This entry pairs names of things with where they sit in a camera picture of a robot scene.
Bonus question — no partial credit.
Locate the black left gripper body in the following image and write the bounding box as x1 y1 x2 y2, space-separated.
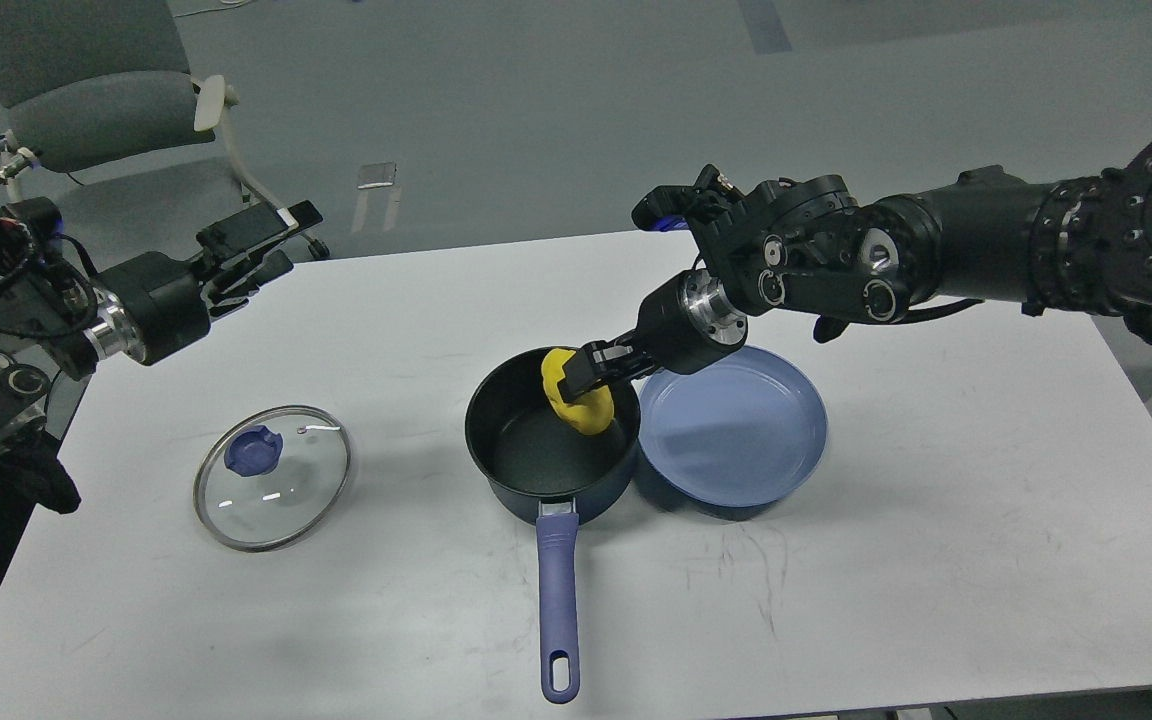
86 252 211 366

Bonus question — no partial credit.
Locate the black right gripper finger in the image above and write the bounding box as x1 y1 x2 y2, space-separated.
554 355 657 406
581 332 652 373

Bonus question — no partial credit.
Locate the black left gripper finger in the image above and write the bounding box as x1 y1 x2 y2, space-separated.
196 200 323 272
207 250 294 323

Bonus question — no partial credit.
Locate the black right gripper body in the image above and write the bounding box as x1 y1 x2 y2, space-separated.
626 270 749 376

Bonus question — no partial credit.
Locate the yellow potato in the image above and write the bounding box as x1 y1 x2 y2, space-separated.
540 347 614 435

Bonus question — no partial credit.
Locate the blue pot with handle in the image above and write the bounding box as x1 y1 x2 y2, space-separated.
465 347 641 705

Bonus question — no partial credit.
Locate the glass lid blue knob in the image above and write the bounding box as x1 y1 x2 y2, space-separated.
192 406 353 553

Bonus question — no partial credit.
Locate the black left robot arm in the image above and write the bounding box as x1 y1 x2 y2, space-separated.
0 149 323 514

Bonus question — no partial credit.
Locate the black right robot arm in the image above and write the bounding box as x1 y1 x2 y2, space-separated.
556 142 1152 404

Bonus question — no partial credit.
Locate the blue plate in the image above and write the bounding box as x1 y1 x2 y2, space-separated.
639 346 829 511

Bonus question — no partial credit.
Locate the grey office chair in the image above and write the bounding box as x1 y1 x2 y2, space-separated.
0 1 282 266

